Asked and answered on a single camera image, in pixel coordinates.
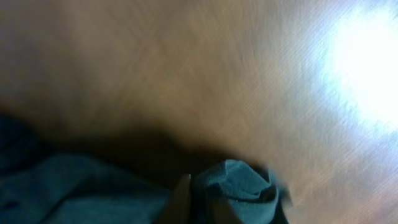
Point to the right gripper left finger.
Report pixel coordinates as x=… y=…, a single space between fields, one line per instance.
x=177 y=211

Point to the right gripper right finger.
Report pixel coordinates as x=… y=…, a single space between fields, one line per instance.
x=282 y=198

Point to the dark green t-shirt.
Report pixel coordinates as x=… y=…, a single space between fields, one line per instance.
x=39 y=185

